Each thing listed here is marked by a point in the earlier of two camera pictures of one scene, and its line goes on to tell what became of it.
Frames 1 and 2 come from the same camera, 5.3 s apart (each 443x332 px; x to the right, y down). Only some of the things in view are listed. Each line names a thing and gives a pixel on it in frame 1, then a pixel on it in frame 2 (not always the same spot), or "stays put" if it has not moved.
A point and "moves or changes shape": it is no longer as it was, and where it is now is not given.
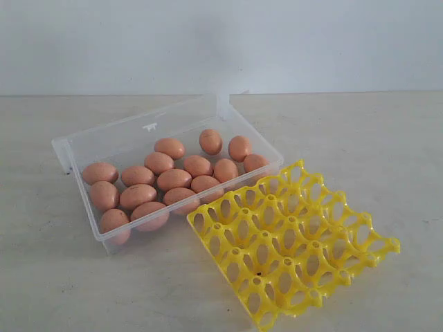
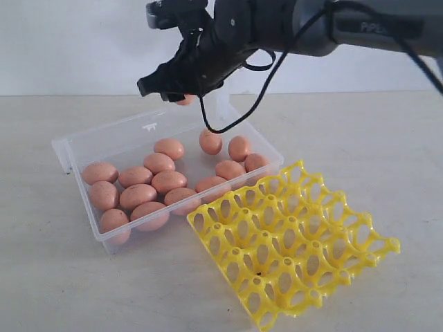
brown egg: [225, 169] moves or changes shape
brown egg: [202, 182] moves or changes shape
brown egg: [171, 146] stays put
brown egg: [181, 200] stays put
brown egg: [173, 178] moves or changes shape
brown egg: [198, 166] → [188, 99]
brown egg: [149, 216] stays put
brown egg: [158, 162] stays put
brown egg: [135, 194] stays put
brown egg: [132, 175] stays put
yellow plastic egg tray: [290, 241] stays put
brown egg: [96, 172] stays put
